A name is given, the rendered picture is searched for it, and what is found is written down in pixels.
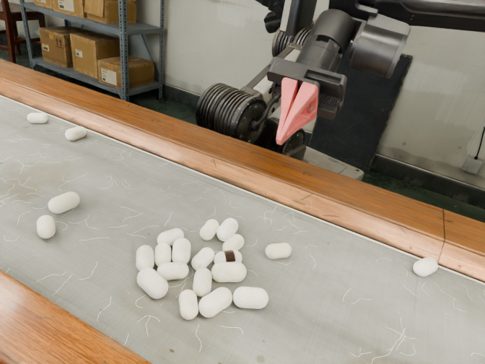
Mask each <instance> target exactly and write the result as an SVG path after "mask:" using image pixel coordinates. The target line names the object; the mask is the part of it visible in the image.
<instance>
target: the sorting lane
mask: <svg viewBox="0 0 485 364"><path fill-rule="evenodd" d="M30 113H44V112H42V111H40V110H37V109H35V108H31V107H30V106H27V105H24V104H22V103H18V102H17V101H14V100H11V99H9V98H7V97H4V96H1V95H0V270H2V271H3V272H6V273H7V274H8V275H10V276H12V277H13V278H15V279H16V280H18V281H20V282H21V283H23V284H24V285H27V286H28V287H30V288H31V289H33V290H34V291H36V292H37V293H40V294H41V295H42V296H44V297H46V298H47V299H49V300H51V301H52V302H54V303H55V304H57V305H58V306H61V307H62V308H64V309H65V310H67V311H68V312H70V313H72V314H74V315H75V316H76V317H78V318H80V319H81V320H83V321H85V322H86V323H88V324H89V325H91V326H93V327H95V328H96V329H98V330H99V331H101V332H102V333H104V334H106V335H108V336H109V337H110V338H112V339H114V340H115V341H117V342H119V343H120V344H122V345H123V346H125V347H127V348H129V349H130V350H132V351H133V352H135V353H136V354H138V355H140V356H142V357H143V358H144V359H146V360H148V361H149V362H151V363H153V364H485V283H483V282H480V281H478V280H476V279H473V278H470V277H467V276H465V275H463V274H460V273H457V272H454V271H452V270H450V269H447V268H444V267H442V266H439V265H438V268H437V271H436V272H433V273H431V274H429V275H427V276H426V277H420V276H418V275H417V274H416V273H415V272H414V270H413V266H414V263H415V262H417V261H419V260H421V259H420V258H419V257H416V256H413V255H411V254H409V253H406V252H403V251H400V250H398V249H396V248H393V247H390V246H387V245H385V244H383V243H380V242H377V241H376V240H372V239H370V238H367V237H364V236H363V235H359V234H357V233H354V232H352V231H349V230H346V229H344V228H342V227H339V226H336V225H333V224H331V223H329V222H326V221H323V220H320V219H318V218H316V217H313V216H310V215H308V214H305V213H303V212H300V211H297V210H296V209H292V208H290V207H287V206H284V205H283V204H279V203H277V202H274V201H271V200H270V199H266V198H264V197H262V196H259V195H256V194H253V193H251V192H249V191H246V190H243V189H241V188H238V187H236V186H233V185H230V184H228V183H225V182H223V181H220V180H217V179H215V178H212V177H210V176H207V175H204V174H203V173H200V172H197V171H194V170H191V169H190V168H186V167H184V166H182V165H179V164H177V163H174V162H171V161H169V160H166V159H164V158H161V157H158V156H156V155H153V154H150V153H148V152H145V151H143V150H141V149H137V148H135V147H132V146H130V145H128V144H124V143H123V142H119V141H117V140H114V139H111V138H110V137H107V136H104V135H102V134H98V133H97V132H94V131H91V130H89V129H86V131H87V134H86V136H85V137H83V138H80V139H76V140H74V141H70V140H68V139H67V138H66V137H65V132H66V130H67V129H72V128H74V127H77V126H78V125H76V124H74V123H71V122H68V121H65V120H63V119H61V118H58V117H55V116H52V115H50V114H48V113H44V114H46V115H47V116H48V121H47V122H46V123H30V122H29V121H28V120H27V116H28V114H30ZM70 191H71V192H75V193H76V194H78V195H79V198H80V201H79V204H78V205H77V206H76V207H75V208H73V209H70V210H67V211H65V212H62V213H60V214H56V213H52V212H51V211H50V210H49V208H48V203H49V201H50V200H51V199H52V198H54V197H56V196H59V195H62V194H65V193H66V192H70ZM43 215H49V216H51V217H52V218H53V219H54V220H55V226H56V232H55V234H54V235H53V236H52V237H50V238H41V237H40V236H39V235H38V231H37V221H38V218H39V217H41V216H43ZM228 218H232V219H234V220H236V221H237V223H238V229H237V231H236V233H235V234H238V235H241V236H242V237H243V239H244V245H243V247H242V248H240V249H239V250H238V251H239V252H240V253H241V255H242V261H241V263H242V264H243V265H244V266H245V268H246V271H247V273H246V276H245V278H244V280H242V281H241V282H216V281H215V280H214V279H213V278H212V279H211V291H210V293H211V292H213V291H214V290H215V289H217V288H219V287H226V288H227V289H228V290H230V292H231V293H232V302H231V304H230V306H228V307H227V308H225V309H224V310H222V311H220V312H219V313H218V314H217V315H215V316H214V317H211V318H207V317H204V316H202V315H201V313H200V312H199V310H198V314H197V316H196V317H195V318H194V319H192V320H186V319H184V318H183V317H182V316H181V315H180V305H179V300H178V298H179V295H180V294H181V293H182V291H184V290H193V280H194V275H195V273H196V270H195V269H194V268H193V267H192V265H191V262H192V259H193V257H194V256H195V255H196V254H197V253H198V252H199V251H200V250H201V249H202V248H206V247H207V248H211V249H212V250H213V251H214V256H215V255H216V254H217V253H219V252H221V251H223V250H222V246H223V243H224V242H225V241H221V240H220V239H218V237H217V233H215V235H214V237H213V238H212V239H211V240H204V239H203V238H202V237H201V236H200V230H201V228H202V227H203V226H204V225H205V224H206V222H207V221H208V220H211V219H213V220H216V221H217V222H218V223H219V226H220V225H221V224H222V223H223V222H224V221H225V220H226V219H228ZM174 228H179V229H181V230H182V231H183V233H184V238H186V239H187V240H189V242H190V243H191V255H190V259H189V261H188V263H187V265H188V274H187V276H186V277H185V278H183V279H172V280H167V283H168V291H167V294H166V295H165V296H164V297H162V298H159V299H155V298H151V297H150V296H149V295H148V294H147V293H146V292H145V291H144V290H143V289H142V288H141V287H140V286H139V285H138V283H137V280H136V278H137V275H138V273H139V272H140V271H139V270H138V269H137V267H136V252H137V250H138V248H139V247H141V246H143V245H148V246H151V247H152V249H153V251H154V250H155V248H156V246H157V245H158V243H157V237H158V236H159V234H160V233H162V232H165V231H168V230H172V229H174ZM272 243H288V244H289V245H290V246H291V248H292V252H291V254H290V256H289V257H287V258H280V259H270V258H269V257H267V255H266V247H267V246H268V245H270V244H272ZM239 287H259V288H262V289H264V290H265V291H266V292H267V293H268V303H267V305H266V306H265V307H264V308H261V309H255V308H240V307H238V306H236V305H235V303H234V301H233V293H234V291H235V290H236V289H237V288H239Z"/></svg>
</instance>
